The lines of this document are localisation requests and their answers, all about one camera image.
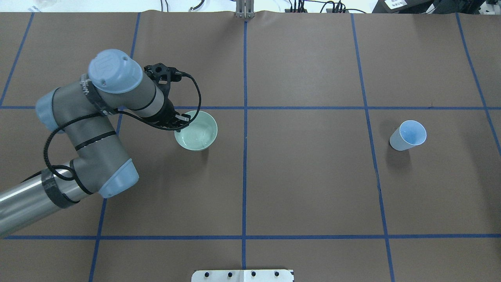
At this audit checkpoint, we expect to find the light blue paper cup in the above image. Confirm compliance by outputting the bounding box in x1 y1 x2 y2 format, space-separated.
389 120 427 151

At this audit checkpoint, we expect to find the light green bowl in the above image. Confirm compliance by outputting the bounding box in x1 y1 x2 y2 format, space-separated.
174 111 218 151

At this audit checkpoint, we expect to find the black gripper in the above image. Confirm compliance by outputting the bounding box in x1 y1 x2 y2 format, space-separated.
155 98 190 130

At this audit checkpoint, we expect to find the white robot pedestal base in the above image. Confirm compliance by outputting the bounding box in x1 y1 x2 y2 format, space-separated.
191 269 295 282

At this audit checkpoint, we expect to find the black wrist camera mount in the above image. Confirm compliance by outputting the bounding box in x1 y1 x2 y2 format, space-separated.
143 63 182 98

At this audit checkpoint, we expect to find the aluminium frame post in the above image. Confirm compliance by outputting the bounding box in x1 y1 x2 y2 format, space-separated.
235 0 255 20

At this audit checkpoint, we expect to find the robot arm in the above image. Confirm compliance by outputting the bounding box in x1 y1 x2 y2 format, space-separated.
0 49 197 239

